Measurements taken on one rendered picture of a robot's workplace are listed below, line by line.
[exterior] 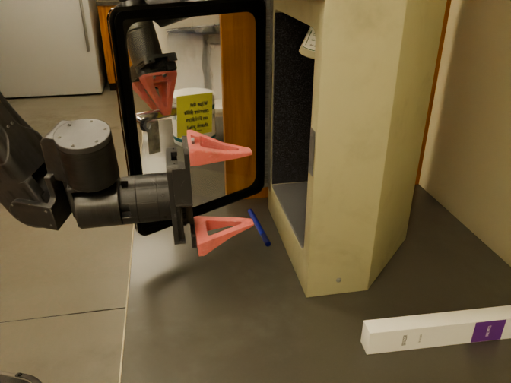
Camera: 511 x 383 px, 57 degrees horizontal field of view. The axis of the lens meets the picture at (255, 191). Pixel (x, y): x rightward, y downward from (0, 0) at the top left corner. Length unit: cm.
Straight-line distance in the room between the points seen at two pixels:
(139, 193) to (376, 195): 37
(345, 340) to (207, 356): 21
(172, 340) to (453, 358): 41
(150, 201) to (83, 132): 10
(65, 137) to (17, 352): 179
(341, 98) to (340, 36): 8
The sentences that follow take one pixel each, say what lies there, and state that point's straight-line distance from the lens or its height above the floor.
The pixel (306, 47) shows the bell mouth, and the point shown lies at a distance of 77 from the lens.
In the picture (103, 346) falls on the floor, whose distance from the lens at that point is 214.
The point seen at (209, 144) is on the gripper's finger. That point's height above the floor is 126.
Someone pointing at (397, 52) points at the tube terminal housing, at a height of 134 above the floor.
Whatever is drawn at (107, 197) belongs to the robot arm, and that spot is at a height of 122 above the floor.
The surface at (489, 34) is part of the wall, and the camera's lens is 108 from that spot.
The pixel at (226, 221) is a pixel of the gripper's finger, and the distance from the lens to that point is 60.
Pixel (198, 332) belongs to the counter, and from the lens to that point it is 76.
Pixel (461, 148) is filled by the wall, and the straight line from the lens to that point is 115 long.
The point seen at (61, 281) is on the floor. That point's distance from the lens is 256.
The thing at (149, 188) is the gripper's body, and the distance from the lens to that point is 54.
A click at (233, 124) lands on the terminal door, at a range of 92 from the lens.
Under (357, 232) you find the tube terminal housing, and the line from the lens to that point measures 77.
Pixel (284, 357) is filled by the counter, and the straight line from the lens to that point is 72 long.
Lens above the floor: 146
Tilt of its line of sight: 27 degrees down
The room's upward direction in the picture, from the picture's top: straight up
